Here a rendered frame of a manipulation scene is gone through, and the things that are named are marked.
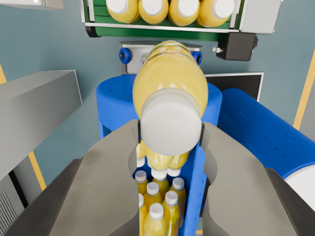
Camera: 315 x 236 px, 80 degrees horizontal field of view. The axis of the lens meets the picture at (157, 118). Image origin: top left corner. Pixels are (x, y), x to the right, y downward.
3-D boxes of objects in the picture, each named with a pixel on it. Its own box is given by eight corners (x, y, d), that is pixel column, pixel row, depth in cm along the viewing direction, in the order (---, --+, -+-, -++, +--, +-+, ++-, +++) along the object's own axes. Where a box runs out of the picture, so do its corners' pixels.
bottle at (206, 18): (221, 10, 55) (248, 1, 38) (205, 33, 57) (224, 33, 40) (201, -5, 53) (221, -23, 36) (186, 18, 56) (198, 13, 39)
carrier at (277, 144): (216, 127, 154) (251, 115, 149) (276, 229, 74) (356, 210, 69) (206, 95, 143) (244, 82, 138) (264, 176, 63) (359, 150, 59)
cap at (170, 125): (207, 132, 13) (212, 148, 12) (157, 150, 14) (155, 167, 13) (186, 83, 12) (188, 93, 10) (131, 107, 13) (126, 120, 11)
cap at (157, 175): (153, 174, 45) (153, 180, 45) (168, 173, 46) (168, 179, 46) (149, 165, 48) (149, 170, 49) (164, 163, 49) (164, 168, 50)
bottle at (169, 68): (199, 74, 30) (236, 143, 13) (159, 92, 32) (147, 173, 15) (181, 30, 27) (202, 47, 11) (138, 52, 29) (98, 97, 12)
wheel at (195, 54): (188, 67, 54) (194, 68, 53) (190, 50, 52) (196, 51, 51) (196, 66, 57) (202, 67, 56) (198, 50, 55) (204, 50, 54)
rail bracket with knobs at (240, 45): (208, 55, 60) (217, 60, 50) (212, 30, 57) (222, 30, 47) (239, 57, 60) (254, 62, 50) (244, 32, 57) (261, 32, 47)
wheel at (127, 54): (125, 65, 53) (131, 64, 54) (124, 47, 51) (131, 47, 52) (118, 62, 56) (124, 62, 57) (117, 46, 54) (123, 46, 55)
